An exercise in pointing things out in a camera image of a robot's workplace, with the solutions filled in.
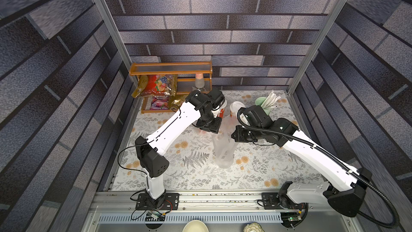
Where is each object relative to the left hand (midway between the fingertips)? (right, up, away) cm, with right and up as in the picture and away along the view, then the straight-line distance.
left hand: (216, 130), depth 73 cm
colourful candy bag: (-38, +14, +36) cm, 54 cm away
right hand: (+6, -2, -1) cm, 6 cm away
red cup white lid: (+4, +9, +19) cm, 21 cm away
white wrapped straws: (+33, +15, +20) cm, 41 cm away
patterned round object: (+16, -40, -6) cm, 44 cm away
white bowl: (-9, -39, -7) cm, 41 cm away
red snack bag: (-36, +24, +22) cm, 48 cm away
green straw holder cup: (+28, +14, +25) cm, 40 cm away
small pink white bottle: (-9, +27, +25) cm, 38 cm away
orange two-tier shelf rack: (-17, +32, +19) cm, 41 cm away
